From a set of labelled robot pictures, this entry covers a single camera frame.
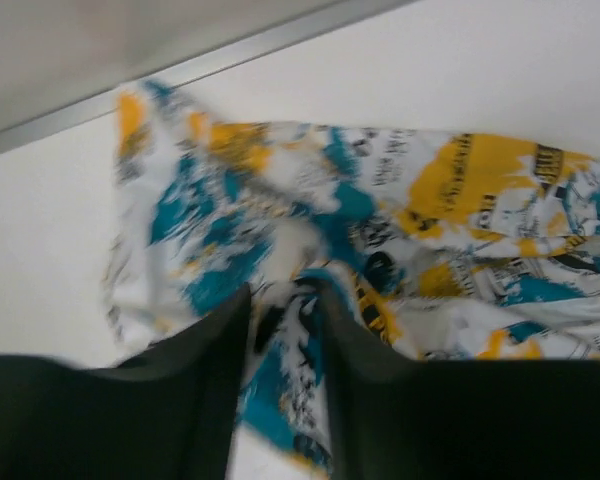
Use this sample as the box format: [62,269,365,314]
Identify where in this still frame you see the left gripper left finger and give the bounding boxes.
[0,286,251,479]

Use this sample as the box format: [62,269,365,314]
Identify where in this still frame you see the white yellow teal printed shorts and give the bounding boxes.
[104,80,600,473]

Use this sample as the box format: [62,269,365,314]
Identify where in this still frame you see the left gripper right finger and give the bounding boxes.
[310,279,600,479]

